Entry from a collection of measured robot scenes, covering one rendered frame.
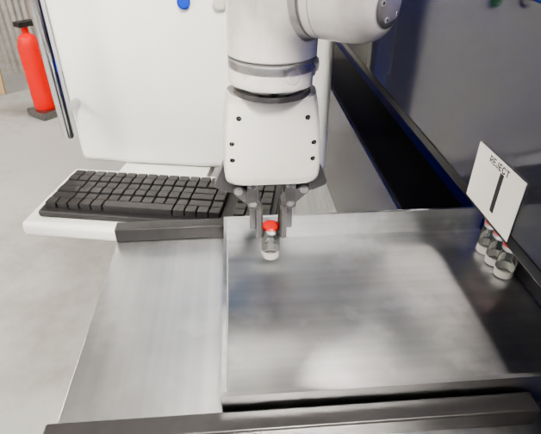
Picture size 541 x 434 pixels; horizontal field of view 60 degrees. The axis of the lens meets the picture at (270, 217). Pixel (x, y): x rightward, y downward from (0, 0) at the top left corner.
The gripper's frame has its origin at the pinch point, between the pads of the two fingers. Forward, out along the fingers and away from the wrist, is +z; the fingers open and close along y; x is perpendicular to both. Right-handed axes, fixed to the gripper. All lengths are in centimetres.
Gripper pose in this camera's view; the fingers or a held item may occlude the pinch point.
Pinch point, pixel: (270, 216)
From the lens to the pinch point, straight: 54.0
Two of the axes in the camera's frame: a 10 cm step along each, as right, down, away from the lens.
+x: 0.8, 5.5, -8.3
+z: -0.1, 8.3, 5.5
